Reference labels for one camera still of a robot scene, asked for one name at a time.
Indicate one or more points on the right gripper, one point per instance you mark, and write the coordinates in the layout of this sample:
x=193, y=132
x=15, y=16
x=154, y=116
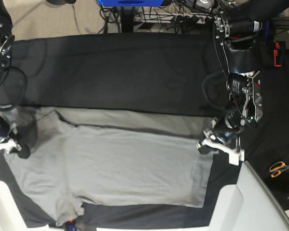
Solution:
x=8, y=133

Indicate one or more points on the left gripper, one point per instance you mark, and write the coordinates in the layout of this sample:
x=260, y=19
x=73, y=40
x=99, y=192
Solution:
x=224, y=131

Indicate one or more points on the grey T-shirt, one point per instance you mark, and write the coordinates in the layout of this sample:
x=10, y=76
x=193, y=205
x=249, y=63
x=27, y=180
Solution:
x=71, y=165

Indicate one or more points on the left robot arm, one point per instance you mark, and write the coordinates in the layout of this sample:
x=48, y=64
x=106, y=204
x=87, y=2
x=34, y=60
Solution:
x=236, y=31

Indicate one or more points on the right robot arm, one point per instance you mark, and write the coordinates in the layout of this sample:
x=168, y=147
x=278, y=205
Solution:
x=6, y=42

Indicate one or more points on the red blue clamp bottom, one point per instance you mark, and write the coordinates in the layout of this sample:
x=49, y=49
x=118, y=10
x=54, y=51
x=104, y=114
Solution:
x=71, y=225

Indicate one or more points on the black table cloth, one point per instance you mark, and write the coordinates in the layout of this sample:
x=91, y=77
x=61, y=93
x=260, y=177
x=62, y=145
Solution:
x=156, y=73

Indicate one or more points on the red black clamp right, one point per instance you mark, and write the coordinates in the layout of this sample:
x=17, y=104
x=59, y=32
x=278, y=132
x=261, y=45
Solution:
x=278, y=53

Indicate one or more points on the white power strip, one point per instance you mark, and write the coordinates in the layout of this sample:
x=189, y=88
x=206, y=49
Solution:
x=156, y=17

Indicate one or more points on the blue plastic box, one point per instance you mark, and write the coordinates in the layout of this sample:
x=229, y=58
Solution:
x=130, y=3

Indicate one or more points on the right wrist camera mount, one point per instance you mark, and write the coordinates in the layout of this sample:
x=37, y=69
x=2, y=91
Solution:
x=8, y=145

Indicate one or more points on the white table frame left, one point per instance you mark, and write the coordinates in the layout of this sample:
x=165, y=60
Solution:
x=10, y=217

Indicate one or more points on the orange handled scissors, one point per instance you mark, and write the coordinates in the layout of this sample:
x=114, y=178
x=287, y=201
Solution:
x=278, y=168

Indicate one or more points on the black stand post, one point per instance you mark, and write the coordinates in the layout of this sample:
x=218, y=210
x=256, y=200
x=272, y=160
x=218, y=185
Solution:
x=127, y=15

